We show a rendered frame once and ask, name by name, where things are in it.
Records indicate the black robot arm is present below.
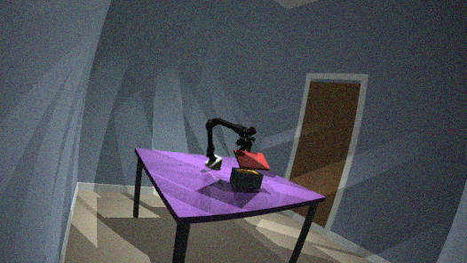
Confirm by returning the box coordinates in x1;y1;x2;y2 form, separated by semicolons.
205;117;257;163

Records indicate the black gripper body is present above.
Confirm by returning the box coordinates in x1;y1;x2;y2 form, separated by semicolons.
239;136;256;151

